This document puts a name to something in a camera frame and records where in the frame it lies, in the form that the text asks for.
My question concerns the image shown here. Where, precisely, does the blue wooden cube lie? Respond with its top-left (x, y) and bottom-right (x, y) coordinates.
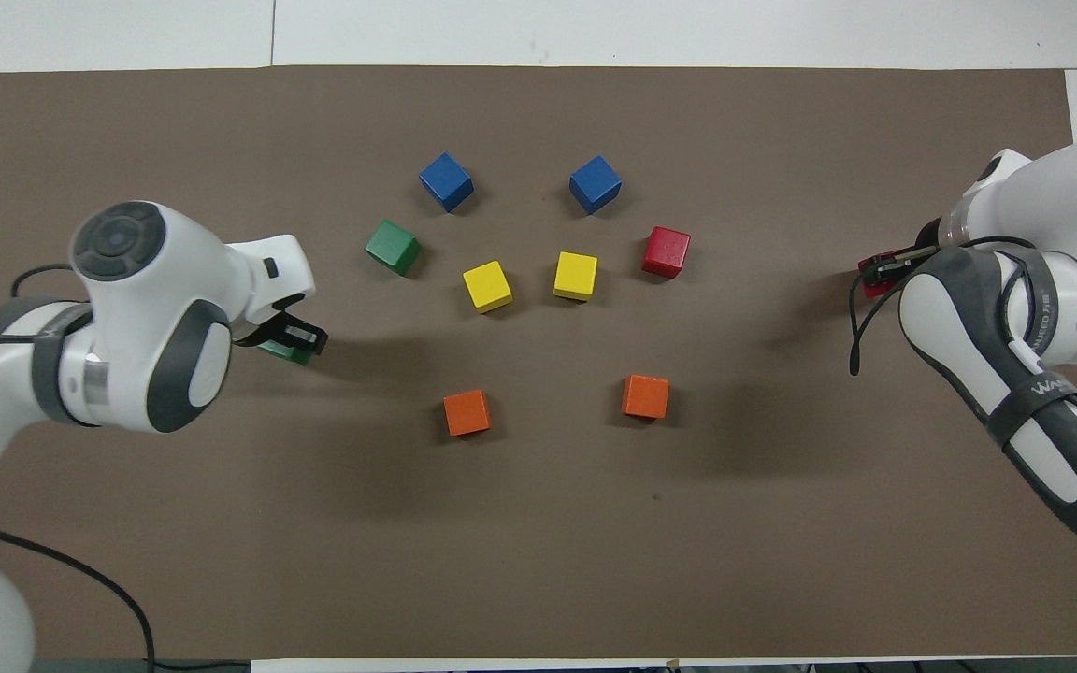
top-left (568, 155), bottom-right (624, 216)
top-left (419, 151), bottom-right (475, 213)

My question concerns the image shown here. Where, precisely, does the green wooden cube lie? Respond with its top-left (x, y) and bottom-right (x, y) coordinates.
top-left (365, 219), bottom-right (424, 278)
top-left (256, 338), bottom-right (315, 366)

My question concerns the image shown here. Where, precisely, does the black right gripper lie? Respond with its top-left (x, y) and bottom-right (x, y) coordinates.
top-left (858, 219), bottom-right (947, 279)

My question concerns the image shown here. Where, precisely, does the yellow wooden cube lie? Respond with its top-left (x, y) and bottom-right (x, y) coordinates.
top-left (553, 251), bottom-right (599, 302)
top-left (462, 261), bottom-right (514, 314)

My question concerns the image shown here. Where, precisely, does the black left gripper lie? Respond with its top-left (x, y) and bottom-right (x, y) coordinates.
top-left (234, 292), bottom-right (329, 360)

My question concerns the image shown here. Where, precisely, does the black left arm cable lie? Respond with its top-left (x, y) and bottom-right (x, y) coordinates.
top-left (0, 265), bottom-right (251, 673)

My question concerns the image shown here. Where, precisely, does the orange wooden cube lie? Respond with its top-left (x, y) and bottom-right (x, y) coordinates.
top-left (443, 390), bottom-right (492, 437)
top-left (622, 375), bottom-right (670, 421)

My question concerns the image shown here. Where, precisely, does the red wooden cube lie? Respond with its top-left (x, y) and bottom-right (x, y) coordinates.
top-left (641, 226), bottom-right (692, 280)
top-left (858, 254), bottom-right (906, 300)

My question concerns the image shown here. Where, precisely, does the brown table mat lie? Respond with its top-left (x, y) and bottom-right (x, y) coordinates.
top-left (0, 65), bottom-right (1077, 661)

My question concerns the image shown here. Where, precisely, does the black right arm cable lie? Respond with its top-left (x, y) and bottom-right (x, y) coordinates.
top-left (849, 236), bottom-right (1037, 378)

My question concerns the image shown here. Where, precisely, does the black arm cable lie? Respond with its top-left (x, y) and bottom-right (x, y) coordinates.
top-left (0, 265), bottom-right (251, 673)
top-left (849, 236), bottom-right (1037, 378)

